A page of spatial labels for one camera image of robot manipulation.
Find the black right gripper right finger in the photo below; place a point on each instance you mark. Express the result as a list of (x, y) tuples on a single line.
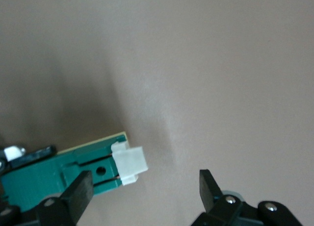
[(208, 186)]

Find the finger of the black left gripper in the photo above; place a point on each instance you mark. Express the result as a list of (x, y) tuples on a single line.
[(36, 155)]

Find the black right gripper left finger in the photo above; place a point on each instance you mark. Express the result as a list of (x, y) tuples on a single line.
[(78, 194)]

